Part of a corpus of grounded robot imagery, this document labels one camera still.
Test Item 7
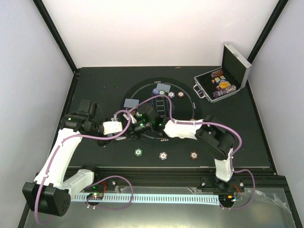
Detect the green chip stack front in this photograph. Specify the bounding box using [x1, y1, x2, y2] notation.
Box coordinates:
[134, 148, 143, 157]

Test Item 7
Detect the dealt card seat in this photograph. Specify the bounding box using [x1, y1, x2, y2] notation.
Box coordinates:
[124, 98, 139, 108]
[156, 83, 171, 93]

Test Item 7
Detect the blue chip stack front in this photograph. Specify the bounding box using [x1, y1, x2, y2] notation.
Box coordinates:
[159, 152, 168, 160]

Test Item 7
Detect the purple small blind button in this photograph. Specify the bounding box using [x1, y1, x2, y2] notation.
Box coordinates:
[152, 88, 159, 95]

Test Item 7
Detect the blue chips top seat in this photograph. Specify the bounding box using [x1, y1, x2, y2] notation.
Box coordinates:
[168, 92, 175, 98]

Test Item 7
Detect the dealt card top seat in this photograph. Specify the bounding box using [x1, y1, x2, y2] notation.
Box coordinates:
[156, 83, 171, 93]

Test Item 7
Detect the brown chips top seat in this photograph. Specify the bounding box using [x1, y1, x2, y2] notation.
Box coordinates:
[178, 91, 184, 97]

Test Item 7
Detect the brown chip stack front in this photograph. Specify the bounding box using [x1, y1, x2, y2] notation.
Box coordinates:
[190, 152, 198, 160]

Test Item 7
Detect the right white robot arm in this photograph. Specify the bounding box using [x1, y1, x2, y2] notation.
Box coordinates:
[129, 103, 242, 192]

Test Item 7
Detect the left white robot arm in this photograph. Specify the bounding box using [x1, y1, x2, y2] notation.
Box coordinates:
[22, 100, 123, 217]

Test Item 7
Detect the round black poker mat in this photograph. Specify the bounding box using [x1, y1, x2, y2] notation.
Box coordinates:
[120, 77, 203, 147]

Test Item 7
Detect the purple chip row in case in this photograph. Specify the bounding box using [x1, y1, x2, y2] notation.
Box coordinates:
[213, 90, 224, 98]

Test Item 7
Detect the aluminium poker case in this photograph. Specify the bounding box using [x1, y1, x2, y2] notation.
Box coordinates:
[193, 43, 252, 103]

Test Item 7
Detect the orange big blind button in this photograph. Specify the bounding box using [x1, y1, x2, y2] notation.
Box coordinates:
[220, 82, 227, 87]

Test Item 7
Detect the orange chip row in case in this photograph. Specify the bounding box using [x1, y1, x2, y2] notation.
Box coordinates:
[211, 69, 223, 78]

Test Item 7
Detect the blue playing card box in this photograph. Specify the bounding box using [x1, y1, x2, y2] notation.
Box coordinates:
[214, 76, 231, 89]

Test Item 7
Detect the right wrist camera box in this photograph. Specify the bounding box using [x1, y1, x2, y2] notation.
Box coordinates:
[123, 114, 137, 124]

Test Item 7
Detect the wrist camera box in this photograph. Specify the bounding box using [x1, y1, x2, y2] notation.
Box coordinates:
[123, 114, 137, 124]
[102, 121, 123, 135]

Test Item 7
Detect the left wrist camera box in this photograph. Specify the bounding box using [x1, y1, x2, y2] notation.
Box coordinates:
[102, 121, 123, 135]

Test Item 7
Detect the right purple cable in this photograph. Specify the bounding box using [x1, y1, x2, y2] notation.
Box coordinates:
[128, 94, 256, 211]

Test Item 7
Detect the purple cable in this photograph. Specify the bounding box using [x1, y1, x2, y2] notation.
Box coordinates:
[128, 94, 256, 211]
[34, 109, 133, 224]

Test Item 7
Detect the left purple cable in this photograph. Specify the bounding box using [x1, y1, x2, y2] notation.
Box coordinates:
[34, 109, 133, 224]

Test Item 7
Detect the white slotted cable duct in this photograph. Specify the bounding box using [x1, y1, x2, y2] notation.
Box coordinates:
[71, 192, 219, 206]

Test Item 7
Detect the left black frame post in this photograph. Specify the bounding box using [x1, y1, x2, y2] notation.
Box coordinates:
[33, 0, 77, 73]

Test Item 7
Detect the black frame post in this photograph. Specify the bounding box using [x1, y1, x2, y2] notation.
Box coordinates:
[247, 0, 289, 64]
[33, 0, 77, 73]

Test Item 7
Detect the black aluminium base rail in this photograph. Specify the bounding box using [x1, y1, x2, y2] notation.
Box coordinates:
[94, 168, 289, 193]

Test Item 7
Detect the right black frame post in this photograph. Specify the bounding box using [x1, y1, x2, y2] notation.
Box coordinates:
[247, 0, 289, 64]

